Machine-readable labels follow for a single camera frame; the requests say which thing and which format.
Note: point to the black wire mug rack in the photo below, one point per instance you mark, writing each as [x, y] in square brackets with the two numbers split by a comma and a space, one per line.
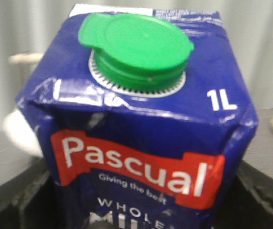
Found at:
[25, 58]

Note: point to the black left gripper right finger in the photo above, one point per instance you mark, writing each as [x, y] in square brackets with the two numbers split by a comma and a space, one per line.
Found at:
[249, 201]

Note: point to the left white enamel mug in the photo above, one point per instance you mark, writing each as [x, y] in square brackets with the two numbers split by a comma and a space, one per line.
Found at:
[19, 132]

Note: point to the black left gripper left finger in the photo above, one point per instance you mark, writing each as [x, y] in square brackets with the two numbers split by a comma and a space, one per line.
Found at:
[27, 201]

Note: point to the Pascual whole milk carton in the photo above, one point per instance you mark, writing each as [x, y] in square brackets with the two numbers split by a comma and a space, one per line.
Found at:
[142, 117]

